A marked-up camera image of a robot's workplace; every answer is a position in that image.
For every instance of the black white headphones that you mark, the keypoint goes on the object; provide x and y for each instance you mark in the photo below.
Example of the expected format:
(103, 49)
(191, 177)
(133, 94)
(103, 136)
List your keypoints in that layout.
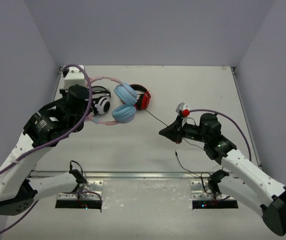
(101, 100)

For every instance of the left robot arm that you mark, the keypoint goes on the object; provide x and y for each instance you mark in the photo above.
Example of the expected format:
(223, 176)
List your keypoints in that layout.
(52, 123)

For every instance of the metal table edge rail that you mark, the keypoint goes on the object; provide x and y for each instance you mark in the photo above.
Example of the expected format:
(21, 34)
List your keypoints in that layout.
(127, 175)

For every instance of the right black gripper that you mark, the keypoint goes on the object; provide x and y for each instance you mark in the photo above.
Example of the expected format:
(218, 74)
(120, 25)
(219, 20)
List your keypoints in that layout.
(173, 131)

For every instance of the red black headphones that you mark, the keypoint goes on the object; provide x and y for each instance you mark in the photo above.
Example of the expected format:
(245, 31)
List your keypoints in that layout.
(144, 97)

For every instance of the pink blue cat-ear headphones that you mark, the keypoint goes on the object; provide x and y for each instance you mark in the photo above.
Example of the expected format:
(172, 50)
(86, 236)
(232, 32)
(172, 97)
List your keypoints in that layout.
(123, 113)

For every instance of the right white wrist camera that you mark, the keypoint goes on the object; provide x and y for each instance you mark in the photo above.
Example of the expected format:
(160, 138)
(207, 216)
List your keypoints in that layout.
(183, 113)

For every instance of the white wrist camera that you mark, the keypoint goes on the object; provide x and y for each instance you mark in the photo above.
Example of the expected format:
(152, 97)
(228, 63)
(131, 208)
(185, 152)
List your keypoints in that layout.
(73, 76)
(183, 113)

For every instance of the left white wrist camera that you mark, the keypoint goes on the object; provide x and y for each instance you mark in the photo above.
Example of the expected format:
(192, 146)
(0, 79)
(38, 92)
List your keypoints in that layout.
(73, 76)

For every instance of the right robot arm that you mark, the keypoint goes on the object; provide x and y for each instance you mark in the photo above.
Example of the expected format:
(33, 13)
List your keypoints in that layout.
(240, 178)

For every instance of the right metal mounting bracket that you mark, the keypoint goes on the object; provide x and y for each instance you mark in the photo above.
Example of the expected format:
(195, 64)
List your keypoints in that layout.
(200, 190)

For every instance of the metal mounting bracket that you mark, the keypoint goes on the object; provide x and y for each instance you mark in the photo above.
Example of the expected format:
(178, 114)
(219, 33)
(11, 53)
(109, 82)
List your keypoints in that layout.
(84, 191)
(200, 190)

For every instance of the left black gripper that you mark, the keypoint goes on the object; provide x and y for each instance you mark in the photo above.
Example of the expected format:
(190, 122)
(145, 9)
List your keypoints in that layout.
(93, 100)

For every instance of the left metal mounting bracket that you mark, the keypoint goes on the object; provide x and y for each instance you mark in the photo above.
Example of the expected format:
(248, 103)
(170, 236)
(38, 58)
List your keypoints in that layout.
(84, 191)

